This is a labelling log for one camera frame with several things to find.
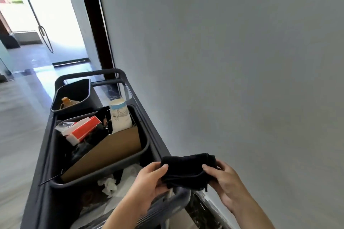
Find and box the black cloth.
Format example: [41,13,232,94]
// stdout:
[160,153,217,192]

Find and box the person's left hand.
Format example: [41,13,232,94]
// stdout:
[126,162,170,215]

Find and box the clear plastic packet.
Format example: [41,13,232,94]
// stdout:
[54,117,91,137]

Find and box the small black plastic bin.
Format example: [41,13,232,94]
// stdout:
[50,79,104,115]

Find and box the person's right hand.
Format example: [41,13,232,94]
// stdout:
[202,159,244,213]

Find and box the amber bottle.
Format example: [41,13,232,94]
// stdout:
[59,97,80,110]

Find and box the person's right forearm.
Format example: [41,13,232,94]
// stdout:
[231,191,276,229]

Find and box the red and white box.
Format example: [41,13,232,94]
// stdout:
[66,116,102,146]

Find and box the dark door frame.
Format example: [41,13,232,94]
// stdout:
[75,0,116,81]

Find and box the dark grey service cart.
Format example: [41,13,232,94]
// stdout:
[20,68,192,229]

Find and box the long metal door handle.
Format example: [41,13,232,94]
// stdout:
[17,0,54,54]

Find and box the crumpled white tissue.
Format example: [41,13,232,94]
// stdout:
[97,175,118,198]

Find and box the thin black stick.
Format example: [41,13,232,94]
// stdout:
[40,174,64,186]

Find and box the person's left forearm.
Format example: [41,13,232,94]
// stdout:
[102,196,151,229]

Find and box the brown cardboard sheet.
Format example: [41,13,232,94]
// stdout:
[61,126,142,183]

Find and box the large black plastic bin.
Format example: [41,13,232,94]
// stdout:
[48,104,150,189]

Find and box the black plastic bag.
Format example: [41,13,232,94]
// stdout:
[70,124,108,163]

